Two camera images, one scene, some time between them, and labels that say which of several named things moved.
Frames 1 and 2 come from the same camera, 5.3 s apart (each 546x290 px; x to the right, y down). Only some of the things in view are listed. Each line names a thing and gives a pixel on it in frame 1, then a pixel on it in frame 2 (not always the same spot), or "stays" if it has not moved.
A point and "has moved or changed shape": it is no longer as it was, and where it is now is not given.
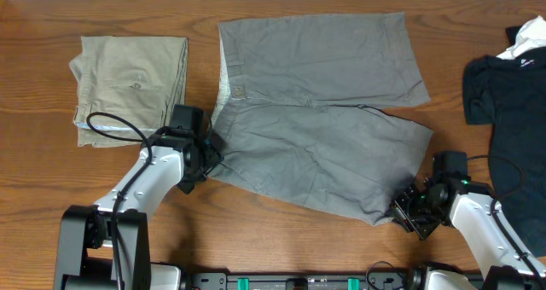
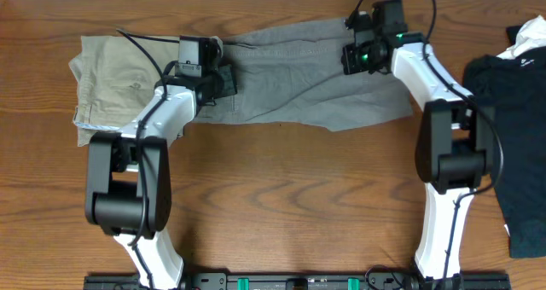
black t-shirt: x=508 y=91 stays
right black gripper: x=399 y=211 → x=348 y=60
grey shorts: x=303 y=106 has moved or changed shape
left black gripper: x=213 y=156 → x=226 y=72
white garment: x=531 y=36 stays
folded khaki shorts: x=127 y=88 stays
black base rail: x=301 y=281 stays
